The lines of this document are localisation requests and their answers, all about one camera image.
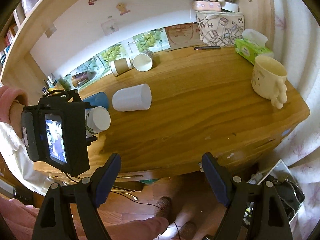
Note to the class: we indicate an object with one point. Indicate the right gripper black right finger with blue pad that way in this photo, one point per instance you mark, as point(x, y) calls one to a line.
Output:
point(269, 219)

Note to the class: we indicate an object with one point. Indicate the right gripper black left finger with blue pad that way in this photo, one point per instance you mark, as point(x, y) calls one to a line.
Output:
point(55, 220)

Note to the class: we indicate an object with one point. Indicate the white panda paper cup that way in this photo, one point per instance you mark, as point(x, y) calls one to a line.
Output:
point(97, 120)

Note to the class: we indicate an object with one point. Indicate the pink-sleeved forearm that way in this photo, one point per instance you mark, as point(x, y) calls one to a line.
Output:
point(13, 100)

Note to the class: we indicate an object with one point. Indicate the blue plastic cup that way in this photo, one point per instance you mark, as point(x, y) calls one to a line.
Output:
point(98, 99)

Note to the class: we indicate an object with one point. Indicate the translucent white plastic cup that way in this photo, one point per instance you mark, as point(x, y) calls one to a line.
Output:
point(135, 98)

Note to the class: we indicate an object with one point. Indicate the brown kraft paper cup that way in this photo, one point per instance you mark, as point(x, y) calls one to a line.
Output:
point(120, 66)

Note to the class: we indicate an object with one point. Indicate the grey checkered paper cup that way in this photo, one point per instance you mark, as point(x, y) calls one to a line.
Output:
point(143, 62)

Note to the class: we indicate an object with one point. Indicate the green grape poster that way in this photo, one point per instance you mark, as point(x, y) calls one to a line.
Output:
point(99, 65)

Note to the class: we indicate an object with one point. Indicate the cream ceramic mug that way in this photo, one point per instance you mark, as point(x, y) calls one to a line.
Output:
point(268, 80)

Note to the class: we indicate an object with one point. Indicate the brown cardboard sheet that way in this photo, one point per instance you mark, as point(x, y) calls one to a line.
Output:
point(183, 36)

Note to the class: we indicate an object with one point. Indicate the black pen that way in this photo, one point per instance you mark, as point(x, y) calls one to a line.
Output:
point(207, 48)

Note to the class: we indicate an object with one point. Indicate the green tissue pack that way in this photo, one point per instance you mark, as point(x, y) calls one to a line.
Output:
point(251, 45)

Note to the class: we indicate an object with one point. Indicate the printed canvas tote bag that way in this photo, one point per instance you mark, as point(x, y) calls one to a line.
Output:
point(220, 28)

